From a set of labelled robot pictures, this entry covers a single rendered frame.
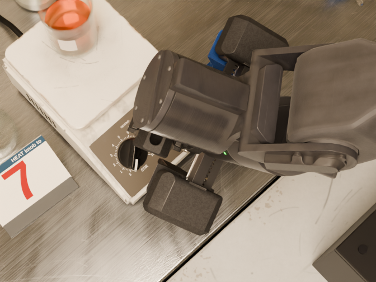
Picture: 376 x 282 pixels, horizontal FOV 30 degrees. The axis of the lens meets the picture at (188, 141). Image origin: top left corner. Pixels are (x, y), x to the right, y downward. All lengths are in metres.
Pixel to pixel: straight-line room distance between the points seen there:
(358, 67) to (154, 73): 0.14
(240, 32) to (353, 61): 0.18
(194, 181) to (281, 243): 0.21
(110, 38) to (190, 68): 0.30
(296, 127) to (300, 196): 0.35
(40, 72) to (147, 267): 0.23
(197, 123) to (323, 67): 0.09
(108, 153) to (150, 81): 0.25
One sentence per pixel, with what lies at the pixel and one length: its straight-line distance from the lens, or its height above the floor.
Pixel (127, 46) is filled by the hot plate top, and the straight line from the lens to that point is 0.73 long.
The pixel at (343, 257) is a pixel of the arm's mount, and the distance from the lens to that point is 0.67.
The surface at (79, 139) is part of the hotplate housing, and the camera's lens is 0.72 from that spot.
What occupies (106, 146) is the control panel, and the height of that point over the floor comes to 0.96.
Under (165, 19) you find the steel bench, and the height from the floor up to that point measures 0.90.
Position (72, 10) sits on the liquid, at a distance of 0.71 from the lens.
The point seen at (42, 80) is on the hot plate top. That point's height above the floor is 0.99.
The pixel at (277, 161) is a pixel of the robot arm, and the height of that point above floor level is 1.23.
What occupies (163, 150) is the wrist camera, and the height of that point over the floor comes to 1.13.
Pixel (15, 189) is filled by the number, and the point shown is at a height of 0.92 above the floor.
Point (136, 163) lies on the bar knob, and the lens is 0.72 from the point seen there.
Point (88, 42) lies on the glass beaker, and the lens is 0.71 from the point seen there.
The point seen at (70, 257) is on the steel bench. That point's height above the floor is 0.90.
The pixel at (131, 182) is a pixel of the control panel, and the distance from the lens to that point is 0.74.
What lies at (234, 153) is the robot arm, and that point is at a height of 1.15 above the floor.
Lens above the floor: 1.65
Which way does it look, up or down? 73 degrees down
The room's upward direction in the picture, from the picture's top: 5 degrees clockwise
